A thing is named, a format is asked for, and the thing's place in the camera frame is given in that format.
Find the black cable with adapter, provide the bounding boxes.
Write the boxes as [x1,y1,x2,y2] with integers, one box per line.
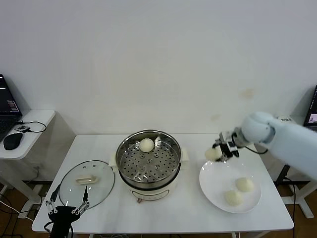
[275,163,312,238]

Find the black computer mouse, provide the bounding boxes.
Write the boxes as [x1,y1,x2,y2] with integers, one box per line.
[3,132,23,151]

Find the white round plate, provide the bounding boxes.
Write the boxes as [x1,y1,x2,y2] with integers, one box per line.
[199,160,262,214]

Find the stainless steel steamer basket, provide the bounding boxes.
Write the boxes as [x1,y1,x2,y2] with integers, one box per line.
[115,129,182,183]

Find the cream electric cooking pot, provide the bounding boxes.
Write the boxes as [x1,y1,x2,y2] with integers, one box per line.
[108,146,190,204]

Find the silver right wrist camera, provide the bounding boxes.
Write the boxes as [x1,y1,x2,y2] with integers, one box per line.
[219,132,235,144]

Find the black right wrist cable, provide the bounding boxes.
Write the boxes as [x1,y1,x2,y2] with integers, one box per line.
[245,145,269,155]

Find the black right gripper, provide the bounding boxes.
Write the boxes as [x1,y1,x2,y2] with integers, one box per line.
[212,133,240,162]

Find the glass lid cream handle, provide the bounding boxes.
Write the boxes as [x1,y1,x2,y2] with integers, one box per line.
[58,160,116,211]

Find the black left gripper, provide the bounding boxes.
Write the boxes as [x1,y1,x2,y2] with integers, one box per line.
[45,184,90,224]

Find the black laptop pink windows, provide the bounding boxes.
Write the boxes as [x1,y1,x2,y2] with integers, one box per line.
[0,74,23,143]

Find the black laptop dark screen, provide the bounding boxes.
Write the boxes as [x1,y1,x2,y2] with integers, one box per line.
[304,85,317,128]

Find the white floor cable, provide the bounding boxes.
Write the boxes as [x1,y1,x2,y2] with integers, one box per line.
[0,199,35,223]

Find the white steamed baozi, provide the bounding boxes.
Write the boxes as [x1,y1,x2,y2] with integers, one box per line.
[205,146,222,161]
[224,190,244,207]
[235,177,255,192]
[138,138,155,153]

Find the thin black laptop cable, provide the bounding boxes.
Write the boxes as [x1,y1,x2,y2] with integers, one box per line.
[15,120,47,133]

